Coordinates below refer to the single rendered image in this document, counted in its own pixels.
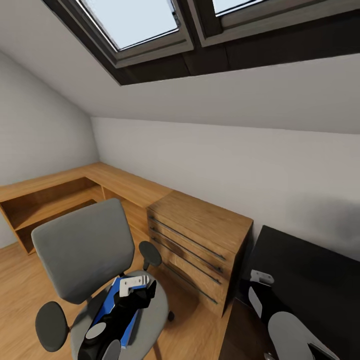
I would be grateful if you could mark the desk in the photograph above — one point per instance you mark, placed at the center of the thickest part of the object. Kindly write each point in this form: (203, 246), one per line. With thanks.
(321, 286)

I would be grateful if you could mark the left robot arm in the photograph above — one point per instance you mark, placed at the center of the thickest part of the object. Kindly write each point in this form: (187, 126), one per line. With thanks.
(103, 340)

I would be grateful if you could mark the fixed window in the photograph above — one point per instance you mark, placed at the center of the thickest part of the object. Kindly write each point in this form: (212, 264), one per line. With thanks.
(141, 41)

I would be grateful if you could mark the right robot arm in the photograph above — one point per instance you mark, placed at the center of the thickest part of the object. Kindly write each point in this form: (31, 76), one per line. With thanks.
(291, 338)

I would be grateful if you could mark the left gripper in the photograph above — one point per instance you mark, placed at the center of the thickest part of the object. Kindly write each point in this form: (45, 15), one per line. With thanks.
(136, 300)

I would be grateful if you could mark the folder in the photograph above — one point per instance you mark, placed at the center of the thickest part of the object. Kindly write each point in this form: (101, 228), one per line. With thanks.
(106, 308)

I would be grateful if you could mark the swivel chair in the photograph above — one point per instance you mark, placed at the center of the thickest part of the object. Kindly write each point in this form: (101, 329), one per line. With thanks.
(81, 252)

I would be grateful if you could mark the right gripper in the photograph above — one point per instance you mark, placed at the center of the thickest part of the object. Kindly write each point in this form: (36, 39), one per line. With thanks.
(244, 286)

